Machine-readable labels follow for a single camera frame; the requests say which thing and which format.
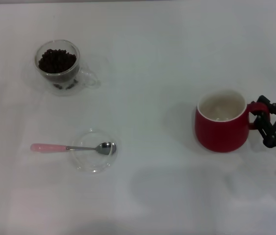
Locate red ceramic mug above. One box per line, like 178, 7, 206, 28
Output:
193, 89, 270, 154

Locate pink-handled metal spoon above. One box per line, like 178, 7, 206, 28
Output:
30, 141, 117, 156

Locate coffee beans pile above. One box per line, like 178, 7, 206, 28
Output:
38, 48, 78, 90

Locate clear glass saucer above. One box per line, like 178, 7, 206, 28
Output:
70, 128, 119, 174

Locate double-wall glass cup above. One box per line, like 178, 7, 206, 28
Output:
33, 39, 100, 97

